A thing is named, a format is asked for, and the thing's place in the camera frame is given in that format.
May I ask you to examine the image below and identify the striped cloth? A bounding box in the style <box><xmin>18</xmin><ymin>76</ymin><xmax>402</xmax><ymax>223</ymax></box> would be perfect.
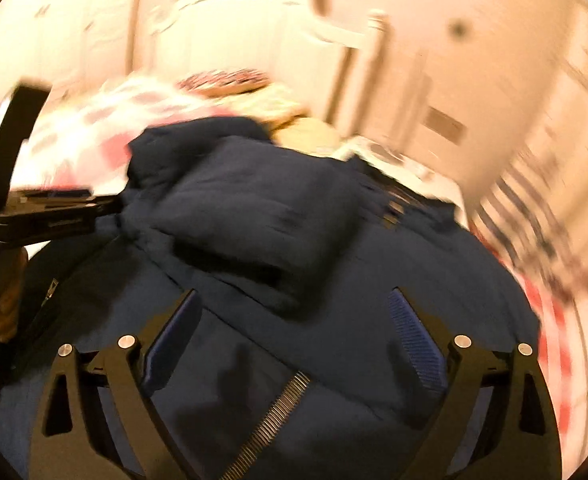
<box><xmin>468</xmin><ymin>157</ymin><xmax>588</xmax><ymax>303</ymax></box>

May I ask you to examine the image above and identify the red white checkered plastic tablecloth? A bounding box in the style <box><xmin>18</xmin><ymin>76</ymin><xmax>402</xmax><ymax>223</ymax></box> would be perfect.
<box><xmin>13</xmin><ymin>76</ymin><xmax>588</xmax><ymax>453</ymax></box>

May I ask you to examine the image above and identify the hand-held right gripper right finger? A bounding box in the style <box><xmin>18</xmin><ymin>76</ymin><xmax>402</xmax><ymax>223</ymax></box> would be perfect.
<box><xmin>386</xmin><ymin>287</ymin><xmax>563</xmax><ymax>480</ymax></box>

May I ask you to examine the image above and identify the person's left hand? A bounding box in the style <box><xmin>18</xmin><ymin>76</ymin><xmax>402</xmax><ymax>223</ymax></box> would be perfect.
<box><xmin>0</xmin><ymin>250</ymin><xmax>29</xmax><ymax>345</ymax></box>

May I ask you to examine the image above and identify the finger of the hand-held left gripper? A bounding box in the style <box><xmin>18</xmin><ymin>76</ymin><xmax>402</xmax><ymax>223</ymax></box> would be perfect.
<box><xmin>0</xmin><ymin>186</ymin><xmax>126</xmax><ymax>247</ymax></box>

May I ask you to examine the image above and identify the dotted red cushion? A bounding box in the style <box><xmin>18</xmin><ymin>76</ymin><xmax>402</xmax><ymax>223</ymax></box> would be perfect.
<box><xmin>176</xmin><ymin>67</ymin><xmax>273</xmax><ymax>97</ymax></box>

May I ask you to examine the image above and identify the navy padded jacket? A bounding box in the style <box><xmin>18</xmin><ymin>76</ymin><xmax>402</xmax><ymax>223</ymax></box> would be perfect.
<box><xmin>0</xmin><ymin>116</ymin><xmax>543</xmax><ymax>480</ymax></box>

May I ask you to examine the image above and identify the yellow floral blanket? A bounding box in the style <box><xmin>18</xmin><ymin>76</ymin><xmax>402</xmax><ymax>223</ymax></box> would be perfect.
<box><xmin>254</xmin><ymin>85</ymin><xmax>347</xmax><ymax>153</ymax></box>

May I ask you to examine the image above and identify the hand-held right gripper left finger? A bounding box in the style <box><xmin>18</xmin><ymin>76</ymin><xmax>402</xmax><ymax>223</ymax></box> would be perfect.
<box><xmin>26</xmin><ymin>288</ymin><xmax>205</xmax><ymax>480</ymax></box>

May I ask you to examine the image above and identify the cream wooden bed headboard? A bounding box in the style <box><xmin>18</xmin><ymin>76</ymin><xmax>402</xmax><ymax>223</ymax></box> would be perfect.
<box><xmin>134</xmin><ymin>0</ymin><xmax>477</xmax><ymax>161</ymax></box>

